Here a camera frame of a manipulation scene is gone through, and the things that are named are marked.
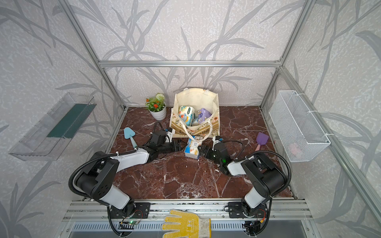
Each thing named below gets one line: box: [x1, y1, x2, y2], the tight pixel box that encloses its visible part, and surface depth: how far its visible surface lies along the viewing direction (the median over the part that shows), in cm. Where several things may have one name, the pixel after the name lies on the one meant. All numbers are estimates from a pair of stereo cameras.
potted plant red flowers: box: [144, 93, 167, 121], surface depth 105 cm
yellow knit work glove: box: [161, 209, 212, 238], surface depth 71 cm
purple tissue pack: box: [197, 108, 212, 125], surface depth 97 cm
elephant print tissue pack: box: [178, 105, 195, 126], surface depth 93 cm
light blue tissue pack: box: [190, 118, 200, 127], surface depth 96 cm
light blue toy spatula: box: [123, 126, 138, 149], surface depth 106 cm
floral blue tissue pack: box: [184, 135, 203, 160], surface depth 91 cm
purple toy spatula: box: [254, 131, 270, 152], surface depth 102 cm
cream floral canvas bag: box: [169, 87, 221, 142], surface depth 95 cm
